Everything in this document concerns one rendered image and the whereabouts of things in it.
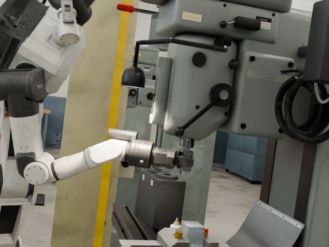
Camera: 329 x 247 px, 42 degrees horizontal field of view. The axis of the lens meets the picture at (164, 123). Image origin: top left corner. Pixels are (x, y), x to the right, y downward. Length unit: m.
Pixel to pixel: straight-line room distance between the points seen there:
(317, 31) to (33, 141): 0.90
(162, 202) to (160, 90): 0.51
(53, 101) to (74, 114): 7.27
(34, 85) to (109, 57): 1.74
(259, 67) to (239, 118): 0.17
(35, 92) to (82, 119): 1.69
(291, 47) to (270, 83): 0.13
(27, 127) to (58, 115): 8.92
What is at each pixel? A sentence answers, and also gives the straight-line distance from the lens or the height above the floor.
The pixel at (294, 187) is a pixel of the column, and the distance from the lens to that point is 1.51.
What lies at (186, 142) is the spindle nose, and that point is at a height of 1.29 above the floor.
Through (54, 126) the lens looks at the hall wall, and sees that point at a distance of 10.35.
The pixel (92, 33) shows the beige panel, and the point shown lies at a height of 1.81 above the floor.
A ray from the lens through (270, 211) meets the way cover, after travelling 1.62.
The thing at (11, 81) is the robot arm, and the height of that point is 1.42.
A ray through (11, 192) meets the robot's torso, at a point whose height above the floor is 0.98.
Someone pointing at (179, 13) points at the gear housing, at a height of 1.67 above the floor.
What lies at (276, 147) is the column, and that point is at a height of 1.30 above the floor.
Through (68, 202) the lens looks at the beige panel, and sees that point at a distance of 3.15.
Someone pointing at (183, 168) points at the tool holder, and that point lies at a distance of 1.39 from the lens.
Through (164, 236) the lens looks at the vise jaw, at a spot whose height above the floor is 1.03.
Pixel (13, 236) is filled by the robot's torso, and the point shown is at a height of 0.77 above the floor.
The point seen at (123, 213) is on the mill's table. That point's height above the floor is 0.93.
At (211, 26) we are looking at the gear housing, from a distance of 1.30.
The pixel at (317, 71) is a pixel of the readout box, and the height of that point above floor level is 1.54.
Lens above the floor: 1.42
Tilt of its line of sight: 3 degrees down
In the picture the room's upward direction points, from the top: 7 degrees clockwise
